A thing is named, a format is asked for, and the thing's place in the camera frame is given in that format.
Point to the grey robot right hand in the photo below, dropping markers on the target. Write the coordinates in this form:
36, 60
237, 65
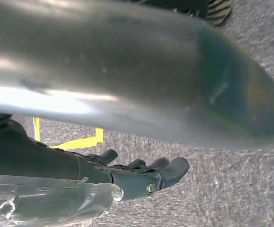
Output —
103, 62

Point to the yellow tape square outline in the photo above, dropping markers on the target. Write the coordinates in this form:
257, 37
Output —
80, 143

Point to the clear plastic film cover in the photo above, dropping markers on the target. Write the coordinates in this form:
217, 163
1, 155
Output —
117, 193

